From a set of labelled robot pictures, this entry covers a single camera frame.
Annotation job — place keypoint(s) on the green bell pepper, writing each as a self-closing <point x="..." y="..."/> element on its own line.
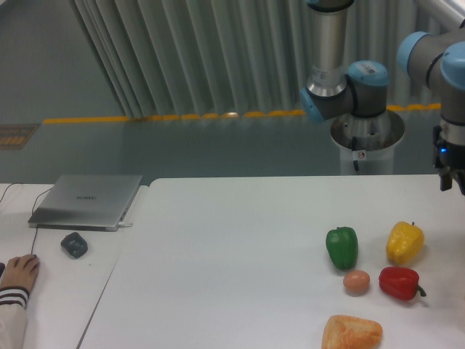
<point x="342" y="247"/>

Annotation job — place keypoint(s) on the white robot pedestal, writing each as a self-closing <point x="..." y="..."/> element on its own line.
<point x="367" y="146"/>

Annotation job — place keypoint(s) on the white laptop dongle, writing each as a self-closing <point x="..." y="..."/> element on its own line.
<point x="125" y="225"/>

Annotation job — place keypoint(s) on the grey pleated curtain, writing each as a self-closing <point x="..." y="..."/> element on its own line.
<point x="204" y="57"/>

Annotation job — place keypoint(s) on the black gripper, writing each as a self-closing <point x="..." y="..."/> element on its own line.
<point x="448" y="154"/>

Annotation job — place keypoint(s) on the silver closed laptop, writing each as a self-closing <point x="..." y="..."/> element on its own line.
<point x="87" y="202"/>

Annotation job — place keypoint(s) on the person's hand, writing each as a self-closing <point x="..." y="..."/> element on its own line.
<point x="21" y="272"/>

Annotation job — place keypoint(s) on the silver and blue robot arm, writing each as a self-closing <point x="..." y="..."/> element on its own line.
<point x="356" y="100"/>

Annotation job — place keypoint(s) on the triangular orange bread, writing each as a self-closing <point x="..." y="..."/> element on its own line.
<point x="343" y="331"/>

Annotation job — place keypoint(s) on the white sleeve forearm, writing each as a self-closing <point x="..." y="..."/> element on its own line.
<point x="14" y="318"/>

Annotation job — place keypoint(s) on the brown egg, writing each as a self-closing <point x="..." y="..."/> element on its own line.
<point x="357" y="281"/>

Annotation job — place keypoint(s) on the red bell pepper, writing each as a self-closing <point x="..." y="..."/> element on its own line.
<point x="400" y="283"/>

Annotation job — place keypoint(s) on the yellow bell pepper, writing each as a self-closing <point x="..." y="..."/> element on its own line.
<point x="405" y="242"/>

